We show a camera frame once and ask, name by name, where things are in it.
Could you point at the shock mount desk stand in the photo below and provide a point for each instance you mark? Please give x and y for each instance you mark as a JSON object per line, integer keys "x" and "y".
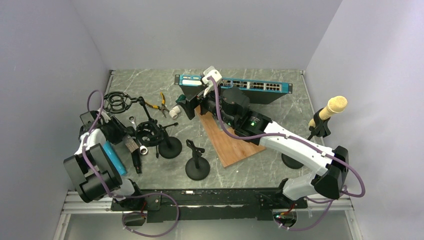
{"x": 152, "y": 134}

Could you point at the right clip mic stand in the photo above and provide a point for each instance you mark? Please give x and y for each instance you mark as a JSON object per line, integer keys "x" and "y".
{"x": 320, "y": 129}

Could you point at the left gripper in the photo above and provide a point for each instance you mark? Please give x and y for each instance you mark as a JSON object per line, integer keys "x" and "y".
{"x": 121, "y": 129}

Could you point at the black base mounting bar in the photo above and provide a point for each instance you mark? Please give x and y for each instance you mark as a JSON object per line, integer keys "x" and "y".
{"x": 162, "y": 205}

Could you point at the black handheld microphone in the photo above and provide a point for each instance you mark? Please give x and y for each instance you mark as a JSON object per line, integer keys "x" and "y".
{"x": 136, "y": 160}

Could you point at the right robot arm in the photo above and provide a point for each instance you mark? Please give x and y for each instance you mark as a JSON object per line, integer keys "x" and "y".
{"x": 327, "y": 165}

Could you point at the blue network switch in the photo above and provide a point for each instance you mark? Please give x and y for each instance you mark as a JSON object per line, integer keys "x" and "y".
{"x": 258, "y": 91}

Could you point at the silver combination wrench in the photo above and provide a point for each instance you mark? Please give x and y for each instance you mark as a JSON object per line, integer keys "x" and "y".
{"x": 142, "y": 149}

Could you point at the wooden board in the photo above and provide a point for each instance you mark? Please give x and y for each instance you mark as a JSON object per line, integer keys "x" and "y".
{"x": 229, "y": 150}

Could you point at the clip desk mic stand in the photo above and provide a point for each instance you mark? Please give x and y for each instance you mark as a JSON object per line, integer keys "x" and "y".
{"x": 197, "y": 167}

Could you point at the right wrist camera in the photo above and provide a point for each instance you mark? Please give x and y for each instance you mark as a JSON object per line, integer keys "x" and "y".
{"x": 210, "y": 78}

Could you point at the silver mesh glitter microphone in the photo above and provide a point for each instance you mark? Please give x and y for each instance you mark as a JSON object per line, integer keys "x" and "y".
{"x": 131, "y": 144}

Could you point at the blue foam microphone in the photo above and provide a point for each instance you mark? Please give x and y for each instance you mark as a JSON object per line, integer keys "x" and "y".
{"x": 114, "y": 158}

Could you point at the tripod shock mount stand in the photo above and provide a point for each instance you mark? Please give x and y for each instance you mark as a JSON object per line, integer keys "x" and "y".
{"x": 117, "y": 102}

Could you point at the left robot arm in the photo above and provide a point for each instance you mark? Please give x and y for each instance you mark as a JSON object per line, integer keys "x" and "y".
{"x": 95, "y": 169}

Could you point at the yellow handled pliers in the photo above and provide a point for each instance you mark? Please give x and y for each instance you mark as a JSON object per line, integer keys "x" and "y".
{"x": 162, "y": 107}

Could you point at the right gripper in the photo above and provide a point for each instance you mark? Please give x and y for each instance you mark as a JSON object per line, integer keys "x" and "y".
{"x": 191, "y": 104}

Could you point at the yellow foam microphone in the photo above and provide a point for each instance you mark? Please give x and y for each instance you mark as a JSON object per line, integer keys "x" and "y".
{"x": 335, "y": 105}

